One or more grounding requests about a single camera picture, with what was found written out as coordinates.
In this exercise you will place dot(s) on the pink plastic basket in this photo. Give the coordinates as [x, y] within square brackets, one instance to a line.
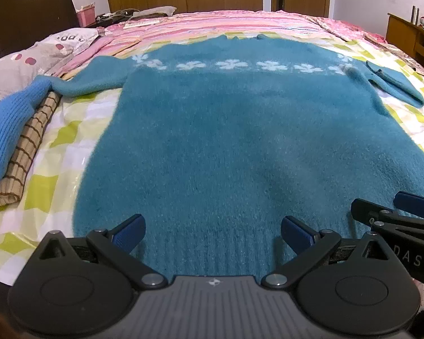
[86, 15]

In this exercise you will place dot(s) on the pink striped bedspread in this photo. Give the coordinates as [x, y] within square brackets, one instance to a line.
[114, 40]

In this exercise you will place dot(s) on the wooden side desk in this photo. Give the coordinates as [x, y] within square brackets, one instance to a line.
[406, 36]

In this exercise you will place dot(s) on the white paper box on bed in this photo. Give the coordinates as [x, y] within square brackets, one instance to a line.
[140, 24]

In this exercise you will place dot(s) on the bright blue folded knitwear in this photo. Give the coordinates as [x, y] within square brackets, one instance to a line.
[15, 111]

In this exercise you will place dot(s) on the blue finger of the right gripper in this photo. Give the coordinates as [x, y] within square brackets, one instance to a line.
[411, 203]
[378, 218]

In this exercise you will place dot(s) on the metal thermos bottle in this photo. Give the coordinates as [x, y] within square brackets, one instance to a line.
[414, 17]

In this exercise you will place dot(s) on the grey pillow with pink dots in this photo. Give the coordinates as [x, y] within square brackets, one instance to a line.
[17, 70]

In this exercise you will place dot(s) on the grey cushion on nightstand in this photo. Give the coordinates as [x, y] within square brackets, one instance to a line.
[167, 11]

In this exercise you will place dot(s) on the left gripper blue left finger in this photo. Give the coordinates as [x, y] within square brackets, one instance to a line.
[115, 246]

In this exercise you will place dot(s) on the beige brown checked folded cloth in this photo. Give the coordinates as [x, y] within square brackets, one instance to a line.
[13, 182]

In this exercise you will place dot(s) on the teal fuzzy flower sweater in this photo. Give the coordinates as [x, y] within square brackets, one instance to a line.
[215, 142]

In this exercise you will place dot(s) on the dark wooden headboard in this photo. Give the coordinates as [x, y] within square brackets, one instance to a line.
[24, 22]

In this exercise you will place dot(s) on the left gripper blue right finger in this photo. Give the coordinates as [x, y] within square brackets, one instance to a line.
[312, 248]

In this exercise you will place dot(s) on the green white checked plastic sheet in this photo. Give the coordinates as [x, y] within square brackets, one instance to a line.
[77, 124]

